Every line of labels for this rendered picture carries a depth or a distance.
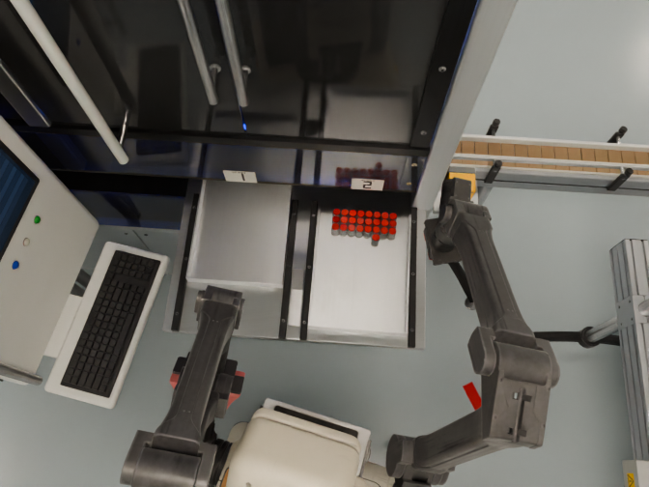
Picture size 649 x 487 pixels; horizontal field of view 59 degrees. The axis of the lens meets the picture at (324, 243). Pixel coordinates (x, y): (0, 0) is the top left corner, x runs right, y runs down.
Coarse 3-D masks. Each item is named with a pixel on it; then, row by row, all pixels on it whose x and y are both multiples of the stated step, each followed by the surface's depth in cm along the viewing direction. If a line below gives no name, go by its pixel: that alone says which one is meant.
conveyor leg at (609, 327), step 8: (640, 304) 188; (648, 304) 183; (640, 312) 188; (648, 312) 185; (608, 320) 210; (616, 320) 203; (600, 328) 215; (608, 328) 209; (616, 328) 205; (592, 336) 222; (600, 336) 218
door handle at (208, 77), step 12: (180, 0) 88; (192, 12) 91; (192, 24) 93; (192, 36) 95; (192, 48) 99; (204, 60) 101; (204, 72) 104; (216, 72) 112; (204, 84) 108; (216, 96) 112
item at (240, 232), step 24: (216, 192) 168; (240, 192) 168; (264, 192) 168; (288, 192) 168; (216, 216) 165; (240, 216) 165; (264, 216) 165; (288, 216) 161; (192, 240) 159; (216, 240) 162; (240, 240) 162; (264, 240) 162; (192, 264) 160; (216, 264) 160; (240, 264) 160; (264, 264) 160
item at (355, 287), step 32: (320, 224) 164; (320, 256) 160; (352, 256) 160; (384, 256) 160; (320, 288) 157; (352, 288) 157; (384, 288) 157; (320, 320) 154; (352, 320) 154; (384, 320) 154
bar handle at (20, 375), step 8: (0, 368) 129; (8, 368) 132; (16, 368) 136; (8, 376) 133; (16, 376) 136; (24, 376) 139; (32, 376) 143; (40, 376) 147; (32, 384) 145; (40, 384) 147
